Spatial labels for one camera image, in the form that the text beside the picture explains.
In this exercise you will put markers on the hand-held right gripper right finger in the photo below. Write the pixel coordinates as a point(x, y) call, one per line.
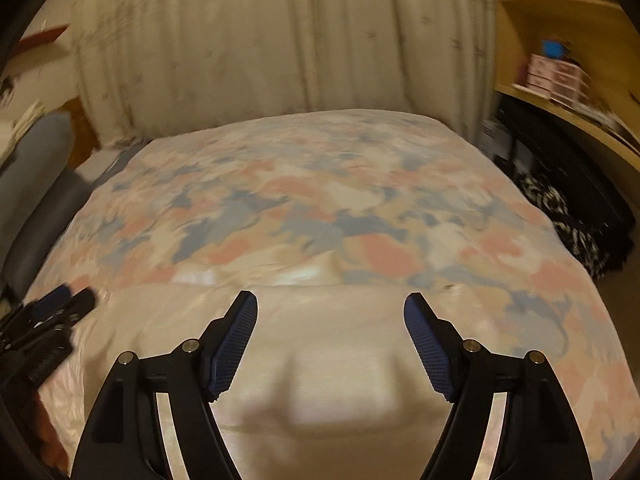
point(430, 345)

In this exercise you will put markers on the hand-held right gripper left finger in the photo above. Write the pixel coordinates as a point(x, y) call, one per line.
point(232, 342)

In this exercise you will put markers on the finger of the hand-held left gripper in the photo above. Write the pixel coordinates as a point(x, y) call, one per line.
point(80, 304)
point(57, 294)

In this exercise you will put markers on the white shiny puffer jacket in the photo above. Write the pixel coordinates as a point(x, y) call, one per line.
point(320, 360)

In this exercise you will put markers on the black patterned clothes pile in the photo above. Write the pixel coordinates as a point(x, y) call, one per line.
point(575, 160)

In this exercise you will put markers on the dark grey pillow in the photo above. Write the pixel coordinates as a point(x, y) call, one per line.
point(55, 225)

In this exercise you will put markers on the floral pastel blanket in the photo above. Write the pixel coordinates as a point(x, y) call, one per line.
point(320, 200)

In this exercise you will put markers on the white folded cloth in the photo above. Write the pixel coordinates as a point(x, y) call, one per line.
point(20, 130)

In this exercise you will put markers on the black and white patterned cloth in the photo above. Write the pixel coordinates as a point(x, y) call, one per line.
point(565, 225)

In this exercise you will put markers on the white cardboard box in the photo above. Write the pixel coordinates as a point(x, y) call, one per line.
point(490, 136)

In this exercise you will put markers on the pink drawer organiser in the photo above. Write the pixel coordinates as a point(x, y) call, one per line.
point(557, 77)

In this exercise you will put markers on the cream leaf-print curtain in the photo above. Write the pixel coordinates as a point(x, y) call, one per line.
point(280, 35)

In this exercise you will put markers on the blue small box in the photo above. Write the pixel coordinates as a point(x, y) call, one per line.
point(555, 47)

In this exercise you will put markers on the wooden desk shelving unit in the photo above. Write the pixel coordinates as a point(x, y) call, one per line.
point(590, 15)

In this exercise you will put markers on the cartoon face wall sticker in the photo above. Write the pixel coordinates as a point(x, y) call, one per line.
point(9, 90)

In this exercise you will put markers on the red wall shelf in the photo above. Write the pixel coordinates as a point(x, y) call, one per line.
point(42, 40)

